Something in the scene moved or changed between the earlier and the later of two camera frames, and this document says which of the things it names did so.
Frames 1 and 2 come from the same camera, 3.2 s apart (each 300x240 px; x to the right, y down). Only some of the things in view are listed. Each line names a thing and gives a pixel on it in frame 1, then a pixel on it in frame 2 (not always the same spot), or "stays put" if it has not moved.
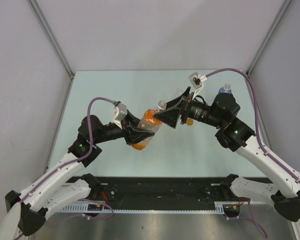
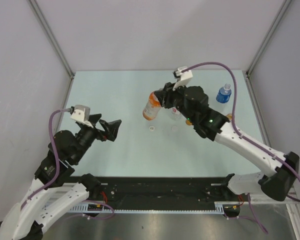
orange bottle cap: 189,121 stays put
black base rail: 162,190 stays put
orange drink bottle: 149,123 -> 152,107
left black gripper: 130,134 -> 111,128
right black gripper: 170,116 -> 165,96
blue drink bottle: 226,89 stays put
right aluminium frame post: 285,7 stays put
